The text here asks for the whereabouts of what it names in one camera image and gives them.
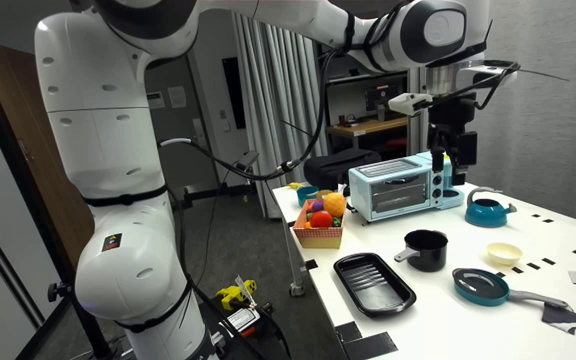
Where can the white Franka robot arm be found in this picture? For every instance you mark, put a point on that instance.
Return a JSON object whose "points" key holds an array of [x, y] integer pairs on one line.
{"points": [[128, 201]]}

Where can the large black tape strip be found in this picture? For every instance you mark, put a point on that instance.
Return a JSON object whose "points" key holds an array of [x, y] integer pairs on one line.
{"points": [[368, 346]]}

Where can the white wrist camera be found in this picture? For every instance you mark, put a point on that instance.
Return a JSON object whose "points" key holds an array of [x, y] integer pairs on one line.
{"points": [[409, 103]]}

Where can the light blue toaster oven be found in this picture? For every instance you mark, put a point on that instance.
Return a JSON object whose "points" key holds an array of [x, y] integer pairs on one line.
{"points": [[400, 187]]}

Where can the black pan lid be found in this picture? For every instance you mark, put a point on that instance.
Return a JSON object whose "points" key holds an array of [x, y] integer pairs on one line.
{"points": [[480, 284]]}

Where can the grey door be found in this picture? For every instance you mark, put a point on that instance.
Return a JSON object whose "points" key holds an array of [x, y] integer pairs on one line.
{"points": [[175, 132]]}

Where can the metal clamp pole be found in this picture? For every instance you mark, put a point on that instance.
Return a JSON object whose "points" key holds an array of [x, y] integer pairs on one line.
{"points": [[294, 266]]}

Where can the grey partition curtain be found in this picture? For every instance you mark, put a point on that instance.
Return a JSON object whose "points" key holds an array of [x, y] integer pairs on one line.
{"points": [[540, 120]]}

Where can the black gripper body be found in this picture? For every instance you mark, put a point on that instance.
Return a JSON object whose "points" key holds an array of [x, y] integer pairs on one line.
{"points": [[453, 131]]}

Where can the black ridged baking tray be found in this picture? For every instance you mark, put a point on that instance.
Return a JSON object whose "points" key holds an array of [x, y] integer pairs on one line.
{"points": [[371, 282]]}

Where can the wooden workbench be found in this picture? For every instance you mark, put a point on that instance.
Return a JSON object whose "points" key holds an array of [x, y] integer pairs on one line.
{"points": [[368, 126]]}

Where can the brown wooden cabinet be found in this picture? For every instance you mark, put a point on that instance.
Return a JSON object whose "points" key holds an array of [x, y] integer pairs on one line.
{"points": [[15, 132]]}

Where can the wooden fruit crate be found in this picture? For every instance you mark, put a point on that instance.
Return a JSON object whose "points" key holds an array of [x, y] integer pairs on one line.
{"points": [[321, 237]]}

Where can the black pot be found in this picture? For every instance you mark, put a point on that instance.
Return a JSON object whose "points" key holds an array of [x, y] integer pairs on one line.
{"points": [[429, 250]]}

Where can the cream bowl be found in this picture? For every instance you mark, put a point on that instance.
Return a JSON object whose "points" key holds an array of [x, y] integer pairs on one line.
{"points": [[504, 253]]}

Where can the black controller box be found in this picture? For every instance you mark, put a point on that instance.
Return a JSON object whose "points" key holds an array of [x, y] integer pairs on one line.
{"points": [[244, 322]]}

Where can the black bag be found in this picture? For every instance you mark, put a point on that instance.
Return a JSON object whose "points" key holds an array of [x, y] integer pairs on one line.
{"points": [[341, 166]]}

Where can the red toy tomato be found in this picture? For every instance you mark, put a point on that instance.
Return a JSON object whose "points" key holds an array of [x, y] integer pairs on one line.
{"points": [[321, 218]]}

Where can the white pleated curtain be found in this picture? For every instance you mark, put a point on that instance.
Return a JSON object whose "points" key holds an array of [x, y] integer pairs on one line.
{"points": [[275, 87]]}

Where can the teal frying pan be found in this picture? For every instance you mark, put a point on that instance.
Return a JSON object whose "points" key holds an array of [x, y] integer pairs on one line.
{"points": [[480, 297]]}

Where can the black storage shelf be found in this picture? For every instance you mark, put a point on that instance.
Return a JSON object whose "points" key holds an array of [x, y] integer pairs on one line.
{"points": [[361, 92]]}

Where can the teal cup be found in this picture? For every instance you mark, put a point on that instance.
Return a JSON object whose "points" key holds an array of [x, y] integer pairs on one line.
{"points": [[306, 192]]}

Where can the orange toy fruit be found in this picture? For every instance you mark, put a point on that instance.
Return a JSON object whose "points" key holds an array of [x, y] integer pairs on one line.
{"points": [[335, 203]]}

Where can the yellow clamp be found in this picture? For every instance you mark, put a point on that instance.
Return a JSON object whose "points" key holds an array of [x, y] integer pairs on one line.
{"points": [[237, 292]]}

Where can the black tripod stand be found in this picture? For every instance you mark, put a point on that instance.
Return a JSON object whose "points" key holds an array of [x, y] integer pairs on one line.
{"points": [[68, 312]]}

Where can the purple toy fruit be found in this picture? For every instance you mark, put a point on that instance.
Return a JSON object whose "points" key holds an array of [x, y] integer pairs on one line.
{"points": [[316, 204]]}

